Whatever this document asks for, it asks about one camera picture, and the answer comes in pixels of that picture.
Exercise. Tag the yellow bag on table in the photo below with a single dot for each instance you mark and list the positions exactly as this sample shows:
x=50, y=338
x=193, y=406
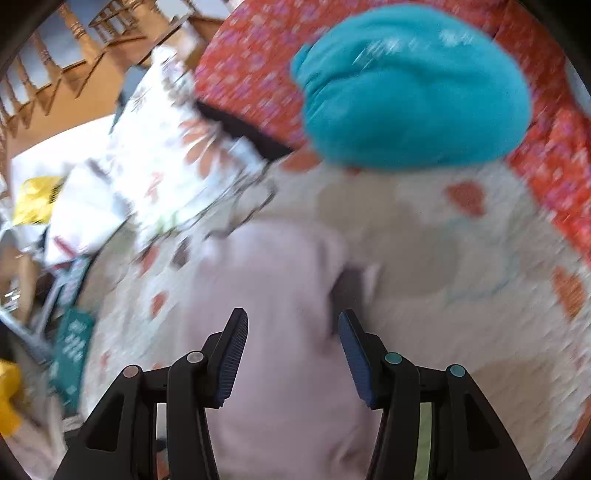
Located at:
x=36, y=198

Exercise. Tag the yellow cloth on floor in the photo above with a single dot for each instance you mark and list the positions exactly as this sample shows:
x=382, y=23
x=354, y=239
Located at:
x=10, y=385

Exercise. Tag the pale pink small garment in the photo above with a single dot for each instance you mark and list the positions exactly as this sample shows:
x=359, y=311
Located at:
x=294, y=412

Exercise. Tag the teal fluffy cushion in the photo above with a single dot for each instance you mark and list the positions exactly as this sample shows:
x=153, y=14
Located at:
x=409, y=86

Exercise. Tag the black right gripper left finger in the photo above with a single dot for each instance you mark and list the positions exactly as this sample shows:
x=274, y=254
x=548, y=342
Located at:
x=118, y=439

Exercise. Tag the teal box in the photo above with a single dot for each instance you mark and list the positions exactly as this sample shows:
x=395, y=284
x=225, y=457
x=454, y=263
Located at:
x=72, y=341

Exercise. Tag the wooden stair railing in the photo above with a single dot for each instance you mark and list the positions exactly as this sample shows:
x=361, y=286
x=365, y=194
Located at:
x=119, y=37

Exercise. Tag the white floral pillow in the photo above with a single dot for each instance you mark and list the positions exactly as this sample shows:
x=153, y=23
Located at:
x=170, y=164

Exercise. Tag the red floral blanket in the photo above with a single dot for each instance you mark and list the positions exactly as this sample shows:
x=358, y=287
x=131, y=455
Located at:
x=245, y=72

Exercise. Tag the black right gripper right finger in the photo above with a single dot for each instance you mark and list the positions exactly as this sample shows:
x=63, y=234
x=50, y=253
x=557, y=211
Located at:
x=435, y=424

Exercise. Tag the heart patterned quilt bedspread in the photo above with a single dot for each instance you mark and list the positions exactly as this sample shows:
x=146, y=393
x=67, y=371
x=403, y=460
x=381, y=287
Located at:
x=470, y=271

